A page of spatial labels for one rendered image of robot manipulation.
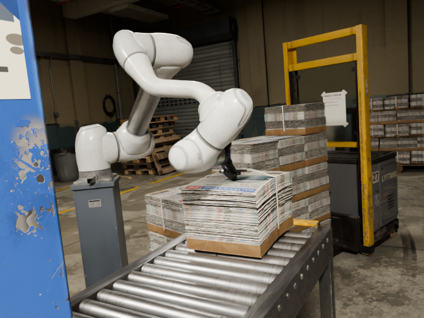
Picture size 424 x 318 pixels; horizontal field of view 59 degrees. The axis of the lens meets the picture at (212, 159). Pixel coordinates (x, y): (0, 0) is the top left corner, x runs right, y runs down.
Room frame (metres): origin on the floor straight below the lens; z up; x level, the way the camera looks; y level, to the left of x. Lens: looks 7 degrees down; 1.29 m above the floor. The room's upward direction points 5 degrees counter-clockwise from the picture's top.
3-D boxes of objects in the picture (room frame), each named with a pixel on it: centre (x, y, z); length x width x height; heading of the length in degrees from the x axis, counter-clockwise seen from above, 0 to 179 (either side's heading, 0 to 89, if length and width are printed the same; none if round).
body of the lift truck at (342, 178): (3.49, -1.28, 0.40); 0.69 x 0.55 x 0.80; 41
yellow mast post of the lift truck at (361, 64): (3.00, -1.22, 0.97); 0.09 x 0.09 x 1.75; 41
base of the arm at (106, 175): (1.82, 0.58, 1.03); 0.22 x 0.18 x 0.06; 5
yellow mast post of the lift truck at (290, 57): (3.49, -0.79, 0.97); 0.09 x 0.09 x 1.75; 41
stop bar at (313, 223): (1.56, -0.22, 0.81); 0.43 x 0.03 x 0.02; 59
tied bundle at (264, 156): (2.57, -0.22, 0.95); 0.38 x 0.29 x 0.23; 42
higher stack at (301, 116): (2.96, -0.67, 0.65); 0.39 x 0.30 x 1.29; 41
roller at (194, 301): (0.99, 0.13, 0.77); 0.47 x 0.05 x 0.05; 59
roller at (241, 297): (1.05, 0.10, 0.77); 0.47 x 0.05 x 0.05; 59
